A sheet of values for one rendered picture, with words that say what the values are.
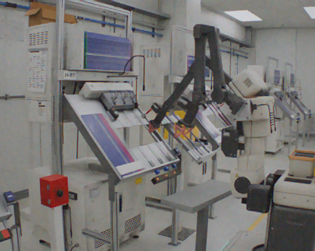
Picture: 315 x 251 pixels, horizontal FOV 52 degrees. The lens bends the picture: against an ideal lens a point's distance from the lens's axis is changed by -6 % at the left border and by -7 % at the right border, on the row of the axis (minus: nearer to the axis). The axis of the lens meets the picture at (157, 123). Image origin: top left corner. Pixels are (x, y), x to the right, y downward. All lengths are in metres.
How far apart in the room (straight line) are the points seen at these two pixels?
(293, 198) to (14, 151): 2.97
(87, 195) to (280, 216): 1.25
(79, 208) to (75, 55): 1.05
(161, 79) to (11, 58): 1.61
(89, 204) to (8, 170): 1.70
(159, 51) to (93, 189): 1.78
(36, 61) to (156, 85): 1.47
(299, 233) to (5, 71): 3.13
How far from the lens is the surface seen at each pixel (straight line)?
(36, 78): 2.58
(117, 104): 2.52
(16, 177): 3.98
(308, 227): 1.85
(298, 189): 1.79
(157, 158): 2.47
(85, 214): 2.38
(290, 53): 9.89
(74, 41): 2.45
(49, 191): 1.88
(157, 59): 3.61
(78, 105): 2.36
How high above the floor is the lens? 1.28
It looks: 6 degrees down
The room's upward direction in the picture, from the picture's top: 1 degrees clockwise
